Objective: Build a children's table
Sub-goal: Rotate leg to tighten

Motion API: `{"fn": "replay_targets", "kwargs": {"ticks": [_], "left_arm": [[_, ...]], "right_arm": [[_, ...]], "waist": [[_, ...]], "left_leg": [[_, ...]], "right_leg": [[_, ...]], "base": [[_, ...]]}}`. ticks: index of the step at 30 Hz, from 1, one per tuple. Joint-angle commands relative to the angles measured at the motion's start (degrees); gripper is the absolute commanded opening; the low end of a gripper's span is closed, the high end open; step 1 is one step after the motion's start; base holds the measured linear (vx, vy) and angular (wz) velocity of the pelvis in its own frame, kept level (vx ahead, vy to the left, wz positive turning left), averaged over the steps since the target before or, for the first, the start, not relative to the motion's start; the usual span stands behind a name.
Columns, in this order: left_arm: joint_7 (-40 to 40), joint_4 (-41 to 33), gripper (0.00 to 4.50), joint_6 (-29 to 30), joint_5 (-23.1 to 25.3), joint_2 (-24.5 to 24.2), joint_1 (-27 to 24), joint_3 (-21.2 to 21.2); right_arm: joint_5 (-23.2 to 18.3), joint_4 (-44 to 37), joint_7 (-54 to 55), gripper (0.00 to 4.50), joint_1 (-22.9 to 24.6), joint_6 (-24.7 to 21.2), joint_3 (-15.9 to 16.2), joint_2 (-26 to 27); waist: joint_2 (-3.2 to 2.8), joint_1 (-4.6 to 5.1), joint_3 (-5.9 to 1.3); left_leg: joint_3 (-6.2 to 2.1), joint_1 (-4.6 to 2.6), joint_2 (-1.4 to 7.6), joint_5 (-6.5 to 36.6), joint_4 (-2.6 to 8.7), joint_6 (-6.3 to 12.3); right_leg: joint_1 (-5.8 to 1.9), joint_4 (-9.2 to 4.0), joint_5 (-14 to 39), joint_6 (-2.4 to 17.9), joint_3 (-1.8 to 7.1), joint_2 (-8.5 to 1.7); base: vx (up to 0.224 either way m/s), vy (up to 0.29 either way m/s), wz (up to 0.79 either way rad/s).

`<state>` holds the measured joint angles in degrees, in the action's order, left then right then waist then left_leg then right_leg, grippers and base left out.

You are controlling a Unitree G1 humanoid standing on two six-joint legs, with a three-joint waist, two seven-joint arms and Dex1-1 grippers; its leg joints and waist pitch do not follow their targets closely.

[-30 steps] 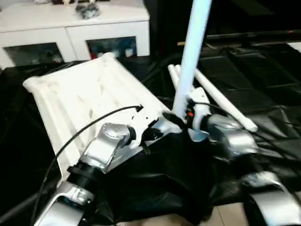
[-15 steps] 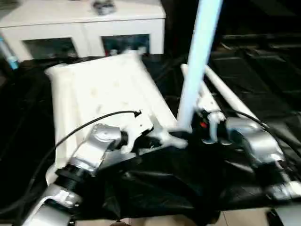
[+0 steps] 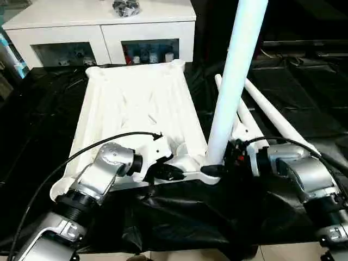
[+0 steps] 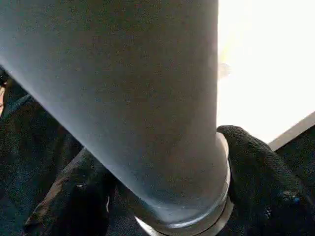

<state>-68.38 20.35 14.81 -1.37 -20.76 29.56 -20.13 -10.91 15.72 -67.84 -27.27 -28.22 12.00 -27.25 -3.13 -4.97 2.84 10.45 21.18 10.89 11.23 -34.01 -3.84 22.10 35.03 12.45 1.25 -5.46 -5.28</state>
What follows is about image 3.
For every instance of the white plastic table top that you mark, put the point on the white plastic table top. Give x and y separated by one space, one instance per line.
130 103

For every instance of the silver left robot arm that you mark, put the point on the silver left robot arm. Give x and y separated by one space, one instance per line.
108 160

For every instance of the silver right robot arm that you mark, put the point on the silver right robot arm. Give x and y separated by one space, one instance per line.
307 176

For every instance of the black glossy mat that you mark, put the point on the black glossy mat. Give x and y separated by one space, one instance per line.
190 217

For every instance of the small white jar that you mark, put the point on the small white jar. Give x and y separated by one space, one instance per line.
136 59
169 56
153 57

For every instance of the red bottle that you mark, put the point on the red bottle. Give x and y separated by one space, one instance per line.
126 55

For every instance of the long black bar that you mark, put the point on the long black bar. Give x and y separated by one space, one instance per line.
299 43

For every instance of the white sideboard cabinet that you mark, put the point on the white sideboard cabinet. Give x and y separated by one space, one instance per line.
81 32

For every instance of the bag of black parts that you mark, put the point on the bag of black parts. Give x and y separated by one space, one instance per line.
126 6

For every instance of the white pole with blue ribbon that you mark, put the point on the white pole with blue ribbon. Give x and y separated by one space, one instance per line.
16 62

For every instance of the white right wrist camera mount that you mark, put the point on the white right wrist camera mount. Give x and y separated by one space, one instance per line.
240 133

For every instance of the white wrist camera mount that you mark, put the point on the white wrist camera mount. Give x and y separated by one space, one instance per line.
240 133
155 146

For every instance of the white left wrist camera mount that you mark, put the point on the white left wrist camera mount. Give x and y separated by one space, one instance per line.
155 146

